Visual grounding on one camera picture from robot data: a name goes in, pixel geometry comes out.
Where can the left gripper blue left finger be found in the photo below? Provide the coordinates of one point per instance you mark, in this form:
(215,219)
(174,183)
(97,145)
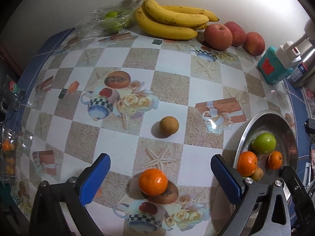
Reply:
(47,217)

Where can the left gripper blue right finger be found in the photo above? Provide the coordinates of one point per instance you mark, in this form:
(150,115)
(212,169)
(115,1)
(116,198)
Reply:
(225,176)

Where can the orange mandarin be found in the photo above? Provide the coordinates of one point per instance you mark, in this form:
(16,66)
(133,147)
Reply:
(275,160)
(152,182)
(247,163)

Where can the green oval jujube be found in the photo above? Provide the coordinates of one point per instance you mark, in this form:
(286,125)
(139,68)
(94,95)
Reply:
(264,144)

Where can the small brown longan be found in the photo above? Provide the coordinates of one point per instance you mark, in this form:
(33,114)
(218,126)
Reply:
(258,174)
(169,125)

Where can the clear packet of kumquats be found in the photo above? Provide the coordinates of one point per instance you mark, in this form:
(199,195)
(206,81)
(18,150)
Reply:
(9,147)

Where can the black power adapter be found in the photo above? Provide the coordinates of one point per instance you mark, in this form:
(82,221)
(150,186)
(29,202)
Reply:
(309,125)

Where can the checkered plastic tablecloth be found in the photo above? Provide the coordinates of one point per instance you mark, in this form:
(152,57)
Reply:
(89,96)

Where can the teal plastic box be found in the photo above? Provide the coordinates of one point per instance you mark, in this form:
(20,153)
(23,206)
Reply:
(271,67)

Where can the steel thermos jug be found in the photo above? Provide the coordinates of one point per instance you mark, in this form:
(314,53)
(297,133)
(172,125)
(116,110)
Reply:
(305,68)

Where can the red apple right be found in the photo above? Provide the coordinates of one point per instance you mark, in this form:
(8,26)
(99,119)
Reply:
(254,44)

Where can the red apple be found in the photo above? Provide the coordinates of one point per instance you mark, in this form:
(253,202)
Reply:
(254,44)
(218,36)
(238,34)

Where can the red apple middle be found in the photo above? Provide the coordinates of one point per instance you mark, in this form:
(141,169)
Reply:
(238,34)

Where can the clear bag of limes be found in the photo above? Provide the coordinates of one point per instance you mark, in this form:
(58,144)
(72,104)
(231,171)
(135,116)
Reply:
(108,21)

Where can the red apple front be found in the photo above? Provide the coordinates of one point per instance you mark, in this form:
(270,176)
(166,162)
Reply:
(218,36)

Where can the yellow banana bunch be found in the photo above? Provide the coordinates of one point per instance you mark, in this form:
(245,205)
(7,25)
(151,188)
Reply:
(172,22)

